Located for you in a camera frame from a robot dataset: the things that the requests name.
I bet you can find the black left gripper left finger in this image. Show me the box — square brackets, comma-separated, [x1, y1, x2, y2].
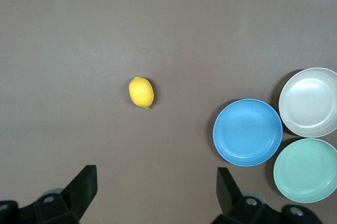
[34, 165, 98, 224]

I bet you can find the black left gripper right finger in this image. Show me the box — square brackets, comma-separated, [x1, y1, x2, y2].
[210, 167, 274, 224]

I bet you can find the yellow lemon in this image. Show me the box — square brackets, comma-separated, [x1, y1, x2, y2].
[128, 76, 154, 109]

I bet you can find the blue round plate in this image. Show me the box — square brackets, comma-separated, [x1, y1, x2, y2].
[212, 98, 283, 167]

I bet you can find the green round plate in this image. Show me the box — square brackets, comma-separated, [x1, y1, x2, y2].
[273, 137, 337, 204]

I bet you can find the beige round plate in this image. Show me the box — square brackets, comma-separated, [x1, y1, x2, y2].
[278, 67, 337, 138]

